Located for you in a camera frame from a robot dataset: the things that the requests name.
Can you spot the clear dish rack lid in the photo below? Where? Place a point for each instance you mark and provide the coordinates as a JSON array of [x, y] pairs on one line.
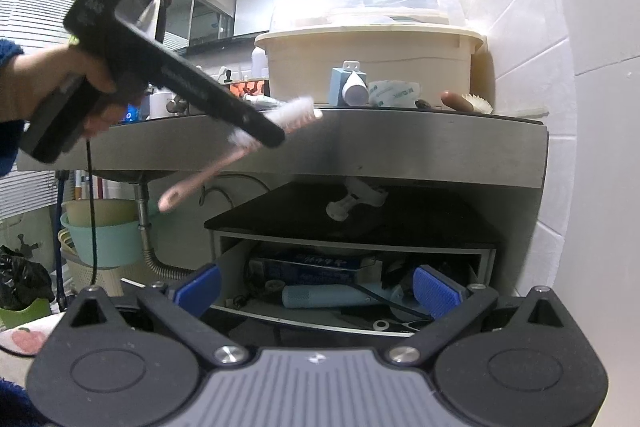
[[365, 9]]

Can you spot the metal faucet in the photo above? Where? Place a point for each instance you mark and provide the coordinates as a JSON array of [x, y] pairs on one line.
[[177, 106]]

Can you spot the white mug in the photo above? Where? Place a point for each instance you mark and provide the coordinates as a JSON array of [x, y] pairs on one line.
[[161, 104]]

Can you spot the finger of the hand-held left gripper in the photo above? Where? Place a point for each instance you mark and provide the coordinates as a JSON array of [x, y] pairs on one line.
[[245, 117]]

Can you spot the black desktop counter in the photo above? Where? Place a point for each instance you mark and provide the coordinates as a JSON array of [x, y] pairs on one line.
[[400, 147]]

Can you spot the black scissors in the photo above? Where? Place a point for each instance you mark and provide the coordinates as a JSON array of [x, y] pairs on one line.
[[395, 323]]

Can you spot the person's left hand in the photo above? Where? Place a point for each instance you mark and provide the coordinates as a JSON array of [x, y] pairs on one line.
[[35, 77]]

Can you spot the peach print cloth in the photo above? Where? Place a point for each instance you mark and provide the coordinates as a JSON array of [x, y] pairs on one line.
[[25, 338]]

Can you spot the green bin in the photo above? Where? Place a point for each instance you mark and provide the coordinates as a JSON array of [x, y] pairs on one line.
[[25, 313]]

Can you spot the white plastic hook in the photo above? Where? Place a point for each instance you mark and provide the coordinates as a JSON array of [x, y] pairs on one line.
[[355, 199]]

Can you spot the white toothpaste tube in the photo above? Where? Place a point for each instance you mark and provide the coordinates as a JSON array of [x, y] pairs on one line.
[[260, 101]]

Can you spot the light blue cylinder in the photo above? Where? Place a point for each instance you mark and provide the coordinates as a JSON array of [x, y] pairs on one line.
[[330, 296]]

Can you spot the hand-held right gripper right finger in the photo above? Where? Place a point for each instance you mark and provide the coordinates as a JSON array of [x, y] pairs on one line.
[[436, 292]]

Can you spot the blue pole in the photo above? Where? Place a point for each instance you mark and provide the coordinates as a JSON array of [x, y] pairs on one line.
[[61, 237]]

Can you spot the black drawer cabinet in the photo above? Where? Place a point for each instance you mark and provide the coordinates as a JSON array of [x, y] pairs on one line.
[[350, 217]]

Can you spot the light blue box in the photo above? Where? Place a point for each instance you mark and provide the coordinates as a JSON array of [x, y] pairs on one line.
[[336, 82]]

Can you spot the person's left forearm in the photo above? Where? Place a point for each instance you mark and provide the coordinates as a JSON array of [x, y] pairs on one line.
[[7, 149]]

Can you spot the green plastic basin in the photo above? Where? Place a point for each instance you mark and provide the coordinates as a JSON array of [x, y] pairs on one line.
[[115, 242]]

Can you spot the tall white bottle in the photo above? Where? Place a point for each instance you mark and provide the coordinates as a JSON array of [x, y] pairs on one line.
[[259, 64]]

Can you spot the clear tape roll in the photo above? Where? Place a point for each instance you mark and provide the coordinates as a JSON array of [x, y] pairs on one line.
[[395, 93]]

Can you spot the beige plastic basin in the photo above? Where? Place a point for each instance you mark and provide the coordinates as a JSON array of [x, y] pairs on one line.
[[100, 209]]

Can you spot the blue cardboard box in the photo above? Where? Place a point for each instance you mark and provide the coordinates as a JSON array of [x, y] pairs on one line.
[[310, 269]]

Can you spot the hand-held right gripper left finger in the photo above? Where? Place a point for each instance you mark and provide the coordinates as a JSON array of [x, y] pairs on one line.
[[197, 291]]

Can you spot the black trash bag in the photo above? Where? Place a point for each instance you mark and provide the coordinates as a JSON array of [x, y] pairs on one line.
[[22, 277]]

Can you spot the pink bottle brush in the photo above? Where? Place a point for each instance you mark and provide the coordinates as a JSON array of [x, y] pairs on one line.
[[295, 112]]

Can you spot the beige dish rack tub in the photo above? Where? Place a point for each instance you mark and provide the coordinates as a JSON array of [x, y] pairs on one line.
[[370, 62]]

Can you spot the white plastic bottle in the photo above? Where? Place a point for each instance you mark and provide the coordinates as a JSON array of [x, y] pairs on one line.
[[356, 89]]

